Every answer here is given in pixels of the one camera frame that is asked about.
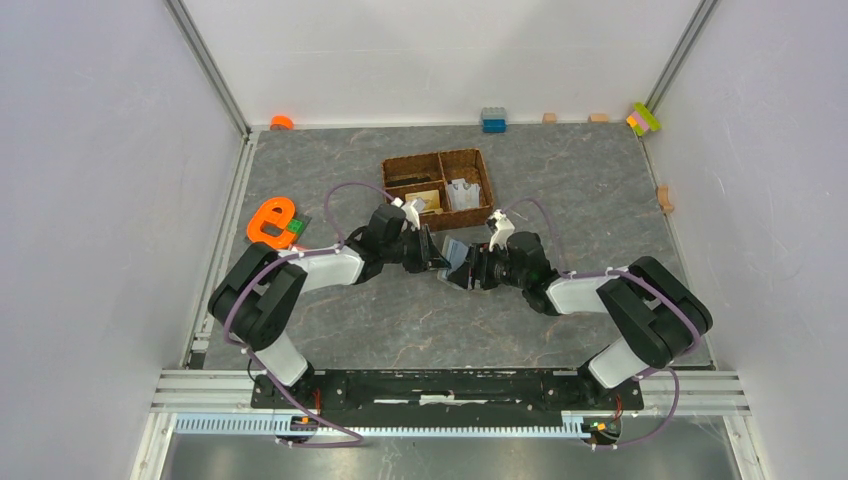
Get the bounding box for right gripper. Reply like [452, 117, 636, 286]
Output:
[448, 239, 528, 290]

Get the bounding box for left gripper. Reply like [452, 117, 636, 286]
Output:
[382, 224, 452, 274]

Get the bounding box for grey card holder wallet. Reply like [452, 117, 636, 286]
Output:
[437, 235, 469, 283]

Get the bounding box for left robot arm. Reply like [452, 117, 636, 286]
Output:
[207, 203, 450, 408]

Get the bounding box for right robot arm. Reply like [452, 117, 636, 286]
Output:
[443, 232, 713, 408]

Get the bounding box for yellow card in basket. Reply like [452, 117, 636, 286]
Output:
[405, 189, 442, 213]

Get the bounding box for white cards in basket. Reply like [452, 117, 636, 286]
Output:
[446, 178, 481, 211]

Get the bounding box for brown wicker divided basket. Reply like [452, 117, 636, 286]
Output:
[381, 148, 495, 231]

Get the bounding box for black item in basket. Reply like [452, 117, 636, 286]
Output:
[385, 174, 432, 188]

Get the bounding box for green toy block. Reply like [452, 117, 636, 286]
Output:
[286, 218, 308, 236]

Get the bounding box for blue grey toy brick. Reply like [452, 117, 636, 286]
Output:
[480, 107, 508, 134]

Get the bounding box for orange plastic tape dispenser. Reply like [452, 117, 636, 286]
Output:
[246, 197, 296, 249]

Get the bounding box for orange round cap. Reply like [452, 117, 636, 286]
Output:
[269, 115, 294, 130]

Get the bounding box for wooden arch block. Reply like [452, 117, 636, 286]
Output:
[656, 185, 675, 215]

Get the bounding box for multicolour toy brick stack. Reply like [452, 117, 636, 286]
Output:
[625, 102, 662, 137]

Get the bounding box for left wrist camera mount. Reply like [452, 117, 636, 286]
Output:
[391, 197, 426, 230]

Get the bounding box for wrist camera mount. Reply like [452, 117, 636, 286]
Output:
[486, 209, 515, 252]
[391, 197, 426, 230]

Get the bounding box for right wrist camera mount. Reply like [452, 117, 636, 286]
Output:
[486, 209, 515, 252]

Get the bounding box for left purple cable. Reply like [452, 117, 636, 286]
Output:
[221, 182, 399, 450]

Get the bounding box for purple cable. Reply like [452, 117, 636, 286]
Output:
[221, 182, 399, 450]
[503, 197, 704, 452]

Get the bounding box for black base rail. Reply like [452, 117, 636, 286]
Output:
[289, 368, 644, 429]

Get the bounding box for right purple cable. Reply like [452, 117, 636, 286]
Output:
[503, 197, 704, 452]

